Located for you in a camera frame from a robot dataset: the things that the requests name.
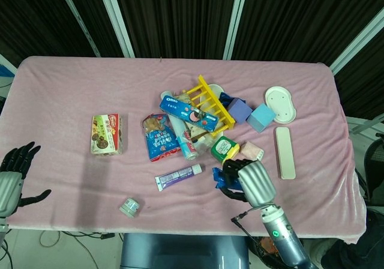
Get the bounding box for light blue foam cube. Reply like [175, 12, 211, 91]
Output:
[246, 103, 277, 134]

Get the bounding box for blue Oreo box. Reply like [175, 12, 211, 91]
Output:
[158, 94, 220, 133]

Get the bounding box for white partition frame post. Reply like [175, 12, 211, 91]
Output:
[223, 0, 251, 61]
[95, 0, 135, 58]
[329, 19, 384, 75]
[55, 0, 101, 57]

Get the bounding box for dark blue snack packet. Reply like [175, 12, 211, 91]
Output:
[212, 166, 241, 190]

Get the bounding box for white plastic bowl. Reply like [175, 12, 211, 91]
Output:
[206, 83, 226, 102]

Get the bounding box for purple foam cube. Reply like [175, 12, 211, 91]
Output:
[227, 98, 254, 126]

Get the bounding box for white soap dish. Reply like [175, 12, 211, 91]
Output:
[264, 85, 298, 124]

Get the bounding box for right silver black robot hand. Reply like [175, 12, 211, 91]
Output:
[220, 158, 277, 208]

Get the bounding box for yellow plastic rack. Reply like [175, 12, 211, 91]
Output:
[182, 74, 236, 138]

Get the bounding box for purple toothpaste tube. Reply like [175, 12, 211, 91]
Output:
[154, 164, 203, 193]

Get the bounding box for green yellow plastic container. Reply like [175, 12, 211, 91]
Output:
[210, 135, 241, 165]

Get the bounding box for pink fleece table cloth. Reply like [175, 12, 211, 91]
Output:
[0, 55, 368, 244]

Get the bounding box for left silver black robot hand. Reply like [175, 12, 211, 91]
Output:
[0, 141, 53, 219]

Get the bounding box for pink wrapped soap bar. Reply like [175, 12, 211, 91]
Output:
[239, 141, 266, 162]

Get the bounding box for white red cookie box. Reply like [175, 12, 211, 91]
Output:
[90, 113, 125, 156]

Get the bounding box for dark blue crumpled packet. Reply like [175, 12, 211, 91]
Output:
[218, 91, 247, 108]

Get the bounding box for black floor cables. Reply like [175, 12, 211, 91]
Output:
[38, 229, 122, 244]

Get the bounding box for blue red snack bag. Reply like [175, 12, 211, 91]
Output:
[141, 113, 182, 163]

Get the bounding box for long pink white case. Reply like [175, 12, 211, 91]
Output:
[275, 125, 297, 181]

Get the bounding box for black trash bin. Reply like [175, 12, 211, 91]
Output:
[250, 235, 283, 259]

